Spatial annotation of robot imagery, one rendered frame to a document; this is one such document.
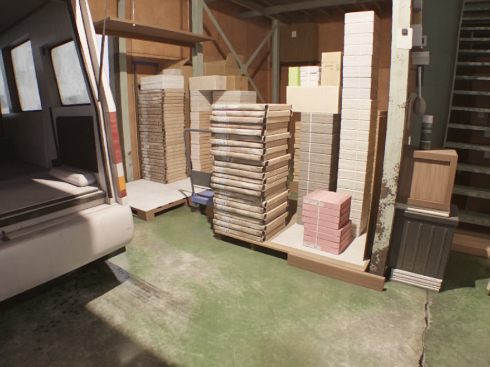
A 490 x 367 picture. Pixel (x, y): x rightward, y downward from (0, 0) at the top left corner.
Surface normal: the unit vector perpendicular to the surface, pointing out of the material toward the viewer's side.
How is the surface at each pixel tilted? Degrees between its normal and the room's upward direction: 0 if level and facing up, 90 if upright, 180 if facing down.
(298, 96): 90
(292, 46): 90
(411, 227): 90
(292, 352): 0
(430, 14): 90
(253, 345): 0
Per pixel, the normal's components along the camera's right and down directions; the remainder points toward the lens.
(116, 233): 0.87, 0.11
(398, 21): -0.57, 0.22
